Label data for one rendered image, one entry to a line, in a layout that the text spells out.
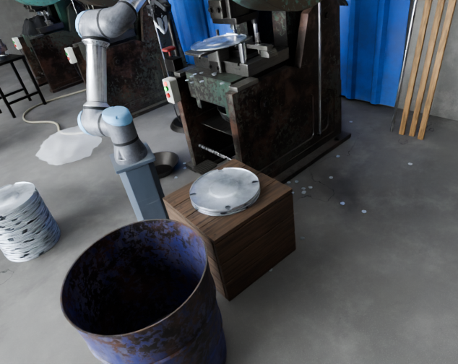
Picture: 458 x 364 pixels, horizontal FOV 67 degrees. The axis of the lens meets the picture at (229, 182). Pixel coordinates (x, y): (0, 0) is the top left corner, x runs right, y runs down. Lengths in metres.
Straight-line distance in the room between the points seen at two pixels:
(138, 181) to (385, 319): 1.16
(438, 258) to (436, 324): 0.32
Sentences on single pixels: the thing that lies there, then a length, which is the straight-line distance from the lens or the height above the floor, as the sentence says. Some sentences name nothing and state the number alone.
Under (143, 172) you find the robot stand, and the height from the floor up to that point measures 0.39.
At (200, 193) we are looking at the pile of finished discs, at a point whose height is 0.38.
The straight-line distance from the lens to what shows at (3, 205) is 2.04.
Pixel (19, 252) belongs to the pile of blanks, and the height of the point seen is 0.07.
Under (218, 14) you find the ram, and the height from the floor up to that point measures 0.91.
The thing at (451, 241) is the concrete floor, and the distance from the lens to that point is 1.80.
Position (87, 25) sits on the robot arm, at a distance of 1.71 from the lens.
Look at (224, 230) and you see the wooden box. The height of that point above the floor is 0.35.
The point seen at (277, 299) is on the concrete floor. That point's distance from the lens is 1.48.
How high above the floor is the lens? 1.20
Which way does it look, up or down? 34 degrees down
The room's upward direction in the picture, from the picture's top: 11 degrees counter-clockwise
